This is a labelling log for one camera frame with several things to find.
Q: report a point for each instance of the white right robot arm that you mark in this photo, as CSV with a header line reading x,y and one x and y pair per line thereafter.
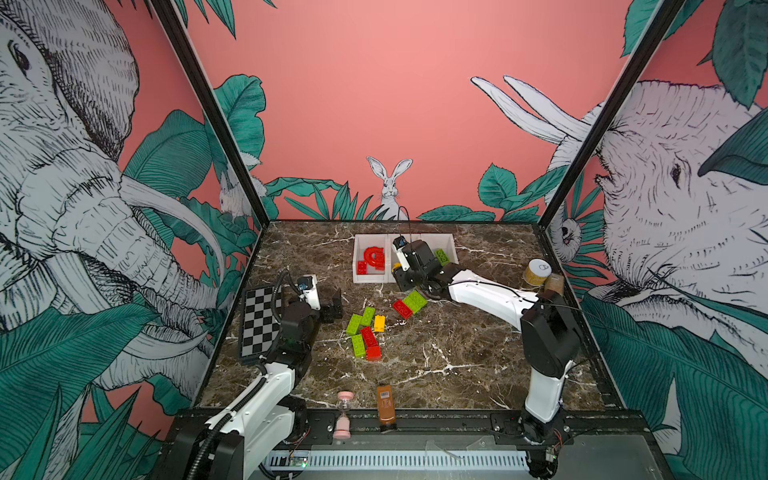
x,y
549,332

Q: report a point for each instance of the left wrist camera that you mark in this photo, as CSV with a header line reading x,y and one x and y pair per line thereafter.
x,y
308,288

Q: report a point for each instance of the white right bin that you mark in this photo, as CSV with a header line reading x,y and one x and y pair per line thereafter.
x,y
441,241

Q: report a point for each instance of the black white checkerboard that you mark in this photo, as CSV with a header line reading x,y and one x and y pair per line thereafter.
x,y
258,329

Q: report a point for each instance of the pink hourglass timer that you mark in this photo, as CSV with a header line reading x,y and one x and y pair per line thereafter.
x,y
342,425

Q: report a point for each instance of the brown orange bottle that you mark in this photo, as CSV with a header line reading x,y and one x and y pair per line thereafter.
x,y
386,408

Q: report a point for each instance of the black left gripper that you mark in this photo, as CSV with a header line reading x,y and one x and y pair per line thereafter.
x,y
329,316

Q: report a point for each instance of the small red lego brick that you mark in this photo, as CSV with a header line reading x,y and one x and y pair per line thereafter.
x,y
402,309

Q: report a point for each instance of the white bin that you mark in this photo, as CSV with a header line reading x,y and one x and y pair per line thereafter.
x,y
441,241
361,243
401,277

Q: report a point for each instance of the white middle bin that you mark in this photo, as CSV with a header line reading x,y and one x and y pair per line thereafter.
x,y
401,277

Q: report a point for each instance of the yellow tape roll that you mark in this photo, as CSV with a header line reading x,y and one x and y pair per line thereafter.
x,y
537,272

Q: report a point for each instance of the green lego brick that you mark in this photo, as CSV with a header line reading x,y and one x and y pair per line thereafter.
x,y
354,325
358,346
368,316
442,257

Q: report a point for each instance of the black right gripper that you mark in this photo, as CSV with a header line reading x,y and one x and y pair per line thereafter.
x,y
401,277

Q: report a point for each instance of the white left bin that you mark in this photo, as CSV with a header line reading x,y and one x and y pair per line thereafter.
x,y
361,243

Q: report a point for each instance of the white perforated rail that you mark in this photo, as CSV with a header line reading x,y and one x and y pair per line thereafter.
x,y
410,460

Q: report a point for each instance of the brown spice jar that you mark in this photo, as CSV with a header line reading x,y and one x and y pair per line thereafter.
x,y
555,283

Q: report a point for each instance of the red arch lego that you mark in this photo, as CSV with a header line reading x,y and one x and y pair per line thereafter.
x,y
375,258

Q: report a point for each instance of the large green lego plate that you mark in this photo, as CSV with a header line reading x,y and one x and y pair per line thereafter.
x,y
415,301

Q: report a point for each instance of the yellow lego small upper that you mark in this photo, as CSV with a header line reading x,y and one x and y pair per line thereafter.
x,y
379,325

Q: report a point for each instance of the red lego stack left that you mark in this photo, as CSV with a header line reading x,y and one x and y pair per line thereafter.
x,y
372,348

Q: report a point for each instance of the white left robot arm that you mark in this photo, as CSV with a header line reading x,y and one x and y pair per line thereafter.
x,y
233,443

